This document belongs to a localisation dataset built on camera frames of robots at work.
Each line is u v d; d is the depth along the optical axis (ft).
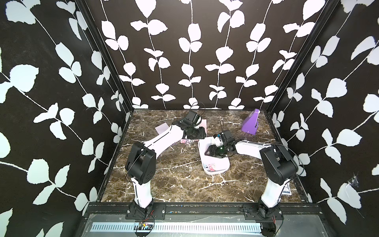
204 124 3.65
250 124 3.39
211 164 2.94
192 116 2.30
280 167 1.62
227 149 2.40
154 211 2.41
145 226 2.32
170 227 2.30
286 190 2.63
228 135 2.57
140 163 1.57
